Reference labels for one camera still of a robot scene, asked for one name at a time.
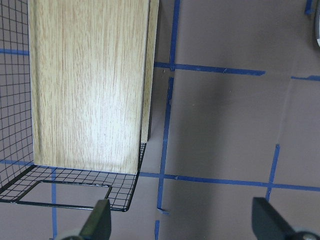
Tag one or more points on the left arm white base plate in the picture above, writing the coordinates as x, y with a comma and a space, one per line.
315, 11

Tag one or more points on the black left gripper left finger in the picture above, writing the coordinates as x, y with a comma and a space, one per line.
98, 225

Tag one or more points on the black wire basket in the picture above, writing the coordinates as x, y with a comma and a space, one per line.
19, 174

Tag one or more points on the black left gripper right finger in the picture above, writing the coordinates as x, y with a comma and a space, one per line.
268, 224

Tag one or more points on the light wooden shelf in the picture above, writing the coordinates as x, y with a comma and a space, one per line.
91, 72

